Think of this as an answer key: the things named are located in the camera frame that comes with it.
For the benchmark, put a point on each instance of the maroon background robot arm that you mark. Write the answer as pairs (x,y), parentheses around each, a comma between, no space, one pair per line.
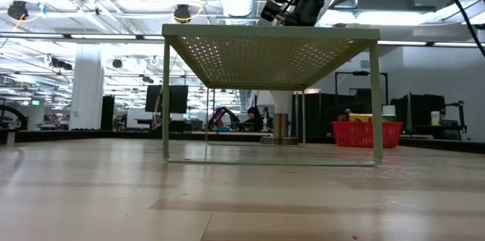
(221,114)

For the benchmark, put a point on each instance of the black equipment desk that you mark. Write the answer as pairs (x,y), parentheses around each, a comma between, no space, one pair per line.
(420,110)

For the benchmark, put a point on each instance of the green perforated metal shelf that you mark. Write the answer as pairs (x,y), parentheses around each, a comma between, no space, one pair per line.
(265,30)

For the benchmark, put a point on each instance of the wide black cabinet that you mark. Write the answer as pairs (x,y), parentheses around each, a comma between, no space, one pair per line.
(318,112)

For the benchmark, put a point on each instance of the white pillar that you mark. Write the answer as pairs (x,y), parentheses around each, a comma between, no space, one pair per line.
(87,93)

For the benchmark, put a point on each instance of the person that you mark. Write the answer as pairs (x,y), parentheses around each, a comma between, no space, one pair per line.
(253,119)

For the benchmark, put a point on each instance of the white cylinder container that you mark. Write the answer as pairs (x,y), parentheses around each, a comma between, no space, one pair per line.
(389,110)

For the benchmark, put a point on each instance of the narrow black cabinet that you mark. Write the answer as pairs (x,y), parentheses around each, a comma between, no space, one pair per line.
(108,112)

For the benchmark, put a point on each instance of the black background monitor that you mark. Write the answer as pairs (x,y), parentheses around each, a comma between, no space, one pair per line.
(178,99)

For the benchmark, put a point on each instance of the red plastic basket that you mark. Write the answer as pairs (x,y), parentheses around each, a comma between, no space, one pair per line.
(363,135)

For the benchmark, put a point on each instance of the white bottle with yellow label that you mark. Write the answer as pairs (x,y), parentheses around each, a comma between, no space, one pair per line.
(435,118)

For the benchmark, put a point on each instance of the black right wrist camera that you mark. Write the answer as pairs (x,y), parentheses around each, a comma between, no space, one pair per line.
(271,10)

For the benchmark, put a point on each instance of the black ceiling camera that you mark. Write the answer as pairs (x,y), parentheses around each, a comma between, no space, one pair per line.
(182,13)
(117,63)
(17,10)

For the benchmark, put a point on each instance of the black background rig frame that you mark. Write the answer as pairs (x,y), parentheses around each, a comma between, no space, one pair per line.
(360,73)

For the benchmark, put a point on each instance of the black aluminium table frame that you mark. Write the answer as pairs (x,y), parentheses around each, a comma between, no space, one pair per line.
(57,135)

